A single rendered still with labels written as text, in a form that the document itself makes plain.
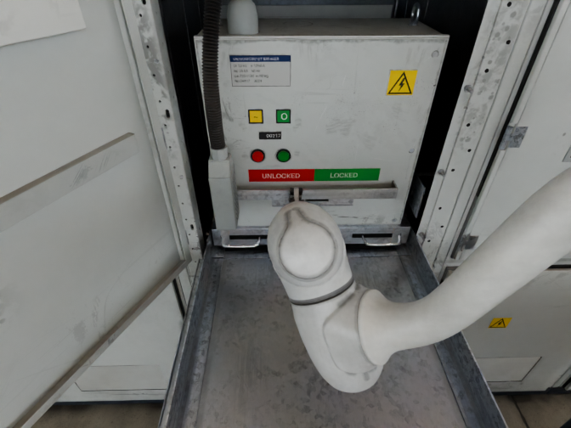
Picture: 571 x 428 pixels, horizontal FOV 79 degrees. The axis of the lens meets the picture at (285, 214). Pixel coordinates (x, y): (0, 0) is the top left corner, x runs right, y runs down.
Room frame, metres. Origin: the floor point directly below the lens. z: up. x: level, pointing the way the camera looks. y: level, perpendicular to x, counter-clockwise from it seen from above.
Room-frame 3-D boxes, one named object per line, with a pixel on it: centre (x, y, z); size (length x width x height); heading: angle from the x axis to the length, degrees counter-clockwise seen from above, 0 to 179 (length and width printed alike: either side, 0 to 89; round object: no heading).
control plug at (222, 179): (0.66, 0.14, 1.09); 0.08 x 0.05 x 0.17; 1
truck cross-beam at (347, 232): (0.75, -0.07, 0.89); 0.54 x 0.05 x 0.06; 91
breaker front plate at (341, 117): (0.73, -0.07, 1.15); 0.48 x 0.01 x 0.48; 91
